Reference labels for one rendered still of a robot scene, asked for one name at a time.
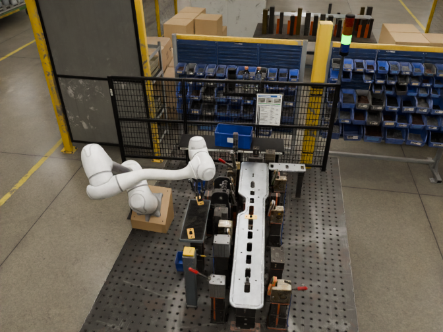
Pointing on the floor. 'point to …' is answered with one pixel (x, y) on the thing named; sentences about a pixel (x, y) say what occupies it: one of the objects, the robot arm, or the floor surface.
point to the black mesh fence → (215, 115)
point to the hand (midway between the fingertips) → (199, 195)
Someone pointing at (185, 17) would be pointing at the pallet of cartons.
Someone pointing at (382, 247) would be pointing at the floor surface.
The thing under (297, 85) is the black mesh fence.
